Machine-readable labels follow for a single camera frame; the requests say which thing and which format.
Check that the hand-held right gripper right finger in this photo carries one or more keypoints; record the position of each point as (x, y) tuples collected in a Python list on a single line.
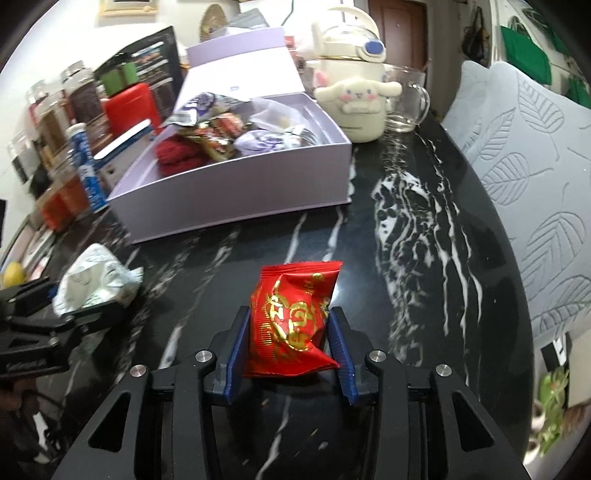
[(341, 355)]

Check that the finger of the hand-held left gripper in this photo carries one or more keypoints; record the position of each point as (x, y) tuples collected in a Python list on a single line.
[(83, 321), (27, 293)]

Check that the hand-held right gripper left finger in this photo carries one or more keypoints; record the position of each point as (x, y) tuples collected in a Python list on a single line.
[(238, 355)]

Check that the silver white foil packet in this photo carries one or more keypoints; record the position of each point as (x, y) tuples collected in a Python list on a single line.
[(92, 277)]

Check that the red gold snack packet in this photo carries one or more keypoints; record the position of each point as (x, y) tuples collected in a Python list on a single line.
[(286, 318)]

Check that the purple gift box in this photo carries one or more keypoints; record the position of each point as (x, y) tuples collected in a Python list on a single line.
[(231, 203)]

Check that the brown green snack packet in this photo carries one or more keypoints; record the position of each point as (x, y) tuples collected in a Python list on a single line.
[(217, 136)]

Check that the purple print plastic bag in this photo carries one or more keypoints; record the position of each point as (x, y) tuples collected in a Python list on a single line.
[(198, 106)]

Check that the clear zip bag of nuts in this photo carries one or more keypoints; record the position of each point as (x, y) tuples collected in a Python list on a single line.
[(274, 113)]

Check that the yellow lemon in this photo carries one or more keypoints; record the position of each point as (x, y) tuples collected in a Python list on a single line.
[(13, 273)]

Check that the blue tablet tube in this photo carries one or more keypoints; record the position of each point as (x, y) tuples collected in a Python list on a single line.
[(87, 170)]

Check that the white blue medicine box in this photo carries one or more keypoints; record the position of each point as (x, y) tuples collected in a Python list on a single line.
[(124, 152)]

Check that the row of spice jars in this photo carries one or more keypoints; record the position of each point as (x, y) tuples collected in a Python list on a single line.
[(55, 120)]

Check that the red knitted item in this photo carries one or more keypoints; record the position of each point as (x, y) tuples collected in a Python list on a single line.
[(178, 154)]

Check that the red plastic container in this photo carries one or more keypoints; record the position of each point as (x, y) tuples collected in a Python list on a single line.
[(129, 106)]

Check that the purple ribbon sachet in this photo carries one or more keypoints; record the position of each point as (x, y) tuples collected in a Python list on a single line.
[(261, 143)]

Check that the green plant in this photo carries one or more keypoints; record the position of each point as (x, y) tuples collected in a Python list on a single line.
[(554, 406)]

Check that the cream cartoon water bottle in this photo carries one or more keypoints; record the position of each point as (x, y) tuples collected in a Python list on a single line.
[(353, 115)]

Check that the clear glass cup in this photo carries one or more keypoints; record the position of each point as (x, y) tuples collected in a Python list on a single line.
[(406, 101)]

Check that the large grey leaf-pattern cushion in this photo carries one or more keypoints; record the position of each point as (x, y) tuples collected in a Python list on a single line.
[(531, 161)]

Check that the black printed box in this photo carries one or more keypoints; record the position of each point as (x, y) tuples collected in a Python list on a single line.
[(152, 50)]

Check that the cream intercom panel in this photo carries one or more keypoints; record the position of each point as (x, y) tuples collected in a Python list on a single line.
[(129, 10)]

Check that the clear plastic bags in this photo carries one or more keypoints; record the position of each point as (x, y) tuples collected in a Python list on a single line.
[(300, 50)]

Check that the woven fan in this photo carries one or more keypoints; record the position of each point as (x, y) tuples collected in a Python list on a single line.
[(217, 21)]

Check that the brown door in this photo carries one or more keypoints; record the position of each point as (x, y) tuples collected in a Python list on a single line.
[(406, 27)]

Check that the grey plastic bag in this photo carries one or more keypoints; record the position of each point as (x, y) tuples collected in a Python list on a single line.
[(249, 19)]

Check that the dark hanging bag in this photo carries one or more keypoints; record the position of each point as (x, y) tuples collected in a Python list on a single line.
[(473, 39)]

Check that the green tote bag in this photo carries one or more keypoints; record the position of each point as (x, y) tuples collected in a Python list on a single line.
[(579, 90), (526, 55)]

